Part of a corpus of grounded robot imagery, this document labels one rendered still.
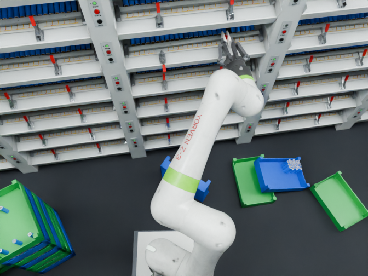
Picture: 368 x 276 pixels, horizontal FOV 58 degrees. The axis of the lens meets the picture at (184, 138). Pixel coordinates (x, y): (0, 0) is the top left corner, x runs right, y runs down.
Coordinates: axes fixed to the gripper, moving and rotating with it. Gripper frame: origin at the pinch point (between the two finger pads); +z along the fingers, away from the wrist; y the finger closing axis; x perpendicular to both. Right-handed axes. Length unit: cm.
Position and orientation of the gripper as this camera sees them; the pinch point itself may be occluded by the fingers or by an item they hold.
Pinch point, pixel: (226, 39)
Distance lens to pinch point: 143.3
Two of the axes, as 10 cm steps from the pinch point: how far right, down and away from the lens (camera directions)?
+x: -0.2, -5.8, -8.1
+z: -1.4, -8.0, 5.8
